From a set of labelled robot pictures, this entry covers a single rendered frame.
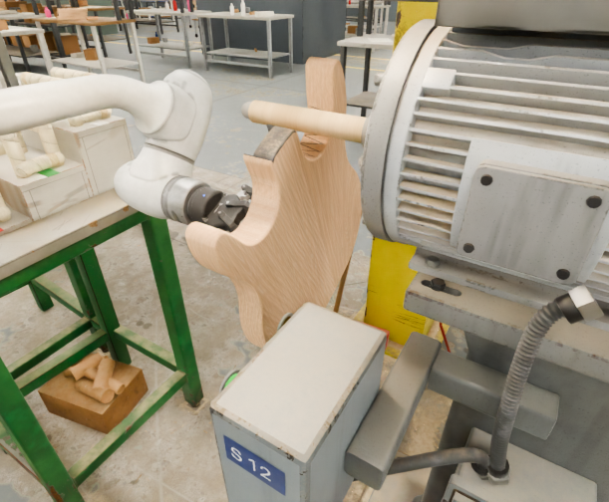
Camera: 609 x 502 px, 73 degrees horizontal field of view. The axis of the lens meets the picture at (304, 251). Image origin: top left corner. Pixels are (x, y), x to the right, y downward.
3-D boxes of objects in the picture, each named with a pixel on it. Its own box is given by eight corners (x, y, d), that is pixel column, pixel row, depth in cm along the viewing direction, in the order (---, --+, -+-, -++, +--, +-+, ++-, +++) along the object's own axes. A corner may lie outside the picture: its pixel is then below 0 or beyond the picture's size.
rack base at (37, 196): (95, 196, 110) (85, 163, 105) (34, 222, 98) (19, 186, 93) (36, 174, 121) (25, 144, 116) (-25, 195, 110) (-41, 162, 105)
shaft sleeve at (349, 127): (375, 123, 54) (368, 115, 51) (368, 146, 54) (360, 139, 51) (263, 105, 62) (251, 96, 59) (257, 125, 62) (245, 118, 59)
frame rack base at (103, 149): (141, 177, 120) (127, 118, 110) (95, 197, 109) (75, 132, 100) (82, 159, 132) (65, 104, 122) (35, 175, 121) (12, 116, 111)
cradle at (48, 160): (69, 163, 103) (65, 150, 102) (23, 178, 95) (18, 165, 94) (61, 160, 105) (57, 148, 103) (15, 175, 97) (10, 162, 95)
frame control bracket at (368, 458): (437, 363, 53) (443, 341, 51) (379, 493, 40) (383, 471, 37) (408, 351, 55) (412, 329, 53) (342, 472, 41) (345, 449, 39)
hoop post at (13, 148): (34, 174, 98) (19, 135, 93) (21, 179, 96) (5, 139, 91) (27, 171, 100) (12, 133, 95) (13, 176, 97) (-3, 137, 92)
